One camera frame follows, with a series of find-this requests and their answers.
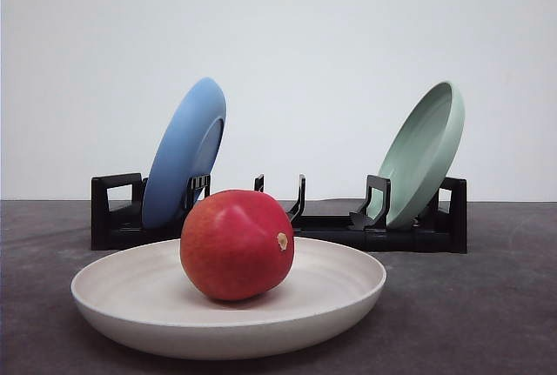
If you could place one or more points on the white plate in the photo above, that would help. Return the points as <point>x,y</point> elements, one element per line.
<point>147,300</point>

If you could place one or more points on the blue plate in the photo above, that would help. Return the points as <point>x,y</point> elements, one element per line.
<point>187,149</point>

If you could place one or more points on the green plate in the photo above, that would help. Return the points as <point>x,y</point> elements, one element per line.
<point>418,155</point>

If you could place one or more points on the black dish rack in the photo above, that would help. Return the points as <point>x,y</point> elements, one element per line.
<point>117,217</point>

